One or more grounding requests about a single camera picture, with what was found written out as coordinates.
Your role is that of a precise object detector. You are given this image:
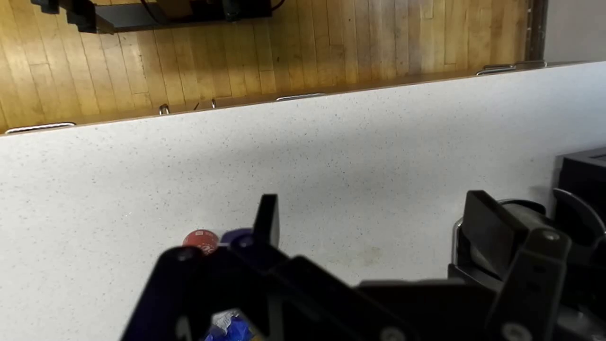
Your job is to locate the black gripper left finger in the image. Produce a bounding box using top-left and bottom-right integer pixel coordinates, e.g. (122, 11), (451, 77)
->
(254, 193), (281, 246)

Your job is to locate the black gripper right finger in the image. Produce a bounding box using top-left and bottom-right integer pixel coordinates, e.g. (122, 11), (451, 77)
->
(455, 189), (529, 292)

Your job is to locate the red soda can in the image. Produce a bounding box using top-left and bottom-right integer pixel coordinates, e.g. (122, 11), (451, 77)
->
(184, 229), (220, 254)

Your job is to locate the blue snack bag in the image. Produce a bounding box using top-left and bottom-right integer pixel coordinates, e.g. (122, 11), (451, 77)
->
(201, 311), (266, 341)

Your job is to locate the black coffee maker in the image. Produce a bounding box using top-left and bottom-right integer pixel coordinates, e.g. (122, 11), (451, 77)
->
(553, 148), (606, 246)

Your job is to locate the black object on floor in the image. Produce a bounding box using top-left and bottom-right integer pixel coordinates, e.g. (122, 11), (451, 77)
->
(31, 0), (286, 34)

